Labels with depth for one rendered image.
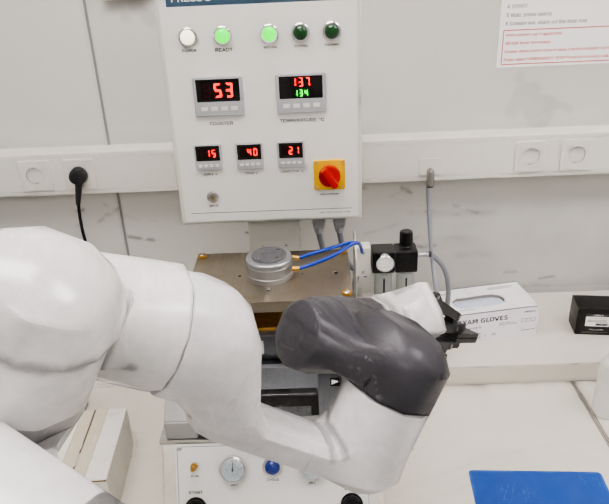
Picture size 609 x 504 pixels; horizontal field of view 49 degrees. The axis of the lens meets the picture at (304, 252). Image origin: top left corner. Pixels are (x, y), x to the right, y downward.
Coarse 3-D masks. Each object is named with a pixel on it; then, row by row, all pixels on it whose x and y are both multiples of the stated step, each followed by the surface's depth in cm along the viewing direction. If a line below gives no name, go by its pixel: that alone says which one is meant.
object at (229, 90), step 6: (204, 84) 109; (210, 84) 109; (216, 84) 109; (222, 84) 109; (228, 84) 109; (204, 90) 110; (210, 90) 110; (216, 90) 110; (222, 90) 110; (228, 90) 110; (234, 90) 110; (204, 96) 110; (210, 96) 110; (216, 96) 110; (222, 96) 110; (228, 96) 110; (234, 96) 110
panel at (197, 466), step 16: (176, 448) 102; (192, 448) 102; (208, 448) 102; (224, 448) 102; (176, 464) 102; (192, 464) 101; (208, 464) 102; (256, 464) 102; (176, 480) 102; (192, 480) 102; (208, 480) 102; (224, 480) 102; (256, 480) 102; (272, 480) 102; (288, 480) 102; (304, 480) 102; (320, 480) 101; (192, 496) 102; (208, 496) 102; (224, 496) 102; (240, 496) 102; (256, 496) 102; (272, 496) 102; (288, 496) 102; (304, 496) 102; (320, 496) 102; (336, 496) 101; (368, 496) 101
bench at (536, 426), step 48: (96, 384) 145; (480, 384) 140; (528, 384) 139; (576, 384) 138; (144, 432) 131; (432, 432) 127; (480, 432) 127; (528, 432) 126; (576, 432) 126; (144, 480) 119; (432, 480) 116
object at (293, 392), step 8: (264, 392) 99; (272, 392) 99; (280, 392) 99; (288, 392) 99; (296, 392) 99; (304, 392) 98; (312, 392) 98; (264, 400) 98; (272, 400) 98; (280, 400) 98; (288, 400) 98; (296, 400) 98; (304, 400) 98; (312, 400) 98; (312, 408) 99
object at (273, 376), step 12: (264, 372) 105; (276, 372) 105; (288, 372) 105; (300, 372) 105; (264, 384) 106; (276, 384) 106; (288, 384) 106; (300, 384) 106; (312, 384) 106; (324, 384) 106; (324, 396) 104; (288, 408) 101; (300, 408) 101; (324, 408) 101; (312, 420) 100
